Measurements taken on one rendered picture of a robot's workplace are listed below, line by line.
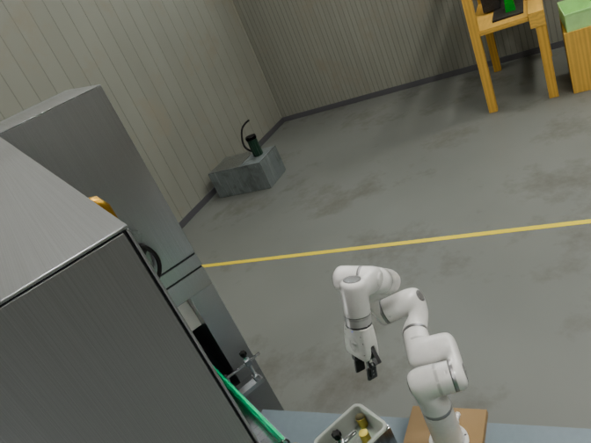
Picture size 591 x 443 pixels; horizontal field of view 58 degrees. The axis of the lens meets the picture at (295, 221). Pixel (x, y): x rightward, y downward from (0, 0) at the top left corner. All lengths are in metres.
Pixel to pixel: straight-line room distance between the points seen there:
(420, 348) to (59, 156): 1.37
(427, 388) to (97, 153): 1.36
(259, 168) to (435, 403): 5.08
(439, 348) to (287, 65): 7.39
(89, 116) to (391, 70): 6.60
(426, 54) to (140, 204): 6.44
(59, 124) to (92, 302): 1.64
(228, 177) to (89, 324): 6.39
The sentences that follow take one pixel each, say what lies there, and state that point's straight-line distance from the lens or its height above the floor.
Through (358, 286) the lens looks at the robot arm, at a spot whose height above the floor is 1.45.
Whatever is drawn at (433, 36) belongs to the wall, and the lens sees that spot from 8.02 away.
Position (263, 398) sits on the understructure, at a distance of 2.63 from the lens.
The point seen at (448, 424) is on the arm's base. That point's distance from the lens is 1.79.
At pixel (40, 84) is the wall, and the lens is 5.87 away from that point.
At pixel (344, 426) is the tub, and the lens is 2.03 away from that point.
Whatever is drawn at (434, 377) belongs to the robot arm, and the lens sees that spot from 1.67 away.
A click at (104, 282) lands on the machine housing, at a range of 0.42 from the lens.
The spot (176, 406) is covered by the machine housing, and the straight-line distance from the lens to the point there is 0.47.
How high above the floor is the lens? 2.25
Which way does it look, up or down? 24 degrees down
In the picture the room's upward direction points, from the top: 24 degrees counter-clockwise
